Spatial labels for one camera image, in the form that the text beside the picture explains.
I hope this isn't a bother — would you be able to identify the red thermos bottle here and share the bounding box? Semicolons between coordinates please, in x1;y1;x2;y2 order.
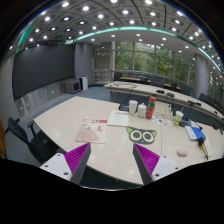
146;96;156;119

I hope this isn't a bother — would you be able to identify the red and white magazine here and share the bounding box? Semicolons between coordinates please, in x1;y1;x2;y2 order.
76;119;107;144

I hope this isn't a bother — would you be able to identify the pink computer mouse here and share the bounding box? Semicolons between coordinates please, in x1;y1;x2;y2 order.
177;149;188;157

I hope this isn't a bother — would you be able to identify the black and yellow tool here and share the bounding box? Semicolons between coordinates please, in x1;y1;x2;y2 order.
198;137;209;160

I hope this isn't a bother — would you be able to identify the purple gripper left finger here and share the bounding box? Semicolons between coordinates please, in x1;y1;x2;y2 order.
41;143;91;185

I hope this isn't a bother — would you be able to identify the black office chair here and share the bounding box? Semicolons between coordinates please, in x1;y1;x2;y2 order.
7;117;65;164

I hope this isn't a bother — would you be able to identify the grey box cabinet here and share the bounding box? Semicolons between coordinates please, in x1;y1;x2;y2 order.
65;80;81;94

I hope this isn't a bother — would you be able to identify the green and white cup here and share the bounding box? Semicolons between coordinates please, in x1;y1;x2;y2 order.
174;111;184;126

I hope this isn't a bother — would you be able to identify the white lidded mug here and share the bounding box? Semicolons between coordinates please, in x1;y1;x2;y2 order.
138;103;147;118

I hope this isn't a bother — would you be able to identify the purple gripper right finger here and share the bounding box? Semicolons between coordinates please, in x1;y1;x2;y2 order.
133;143;179;185

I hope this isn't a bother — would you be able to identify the large dark wall screen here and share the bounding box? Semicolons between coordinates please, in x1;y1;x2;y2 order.
12;45;74;99

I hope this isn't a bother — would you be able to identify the white paper booklet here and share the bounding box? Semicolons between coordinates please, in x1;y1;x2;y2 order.
107;110;129;127

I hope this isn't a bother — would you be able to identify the white paper cup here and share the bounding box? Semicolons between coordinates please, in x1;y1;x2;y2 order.
129;100;138;116

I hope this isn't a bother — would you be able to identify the blue book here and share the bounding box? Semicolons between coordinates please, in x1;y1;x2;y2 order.
185;126;206;141

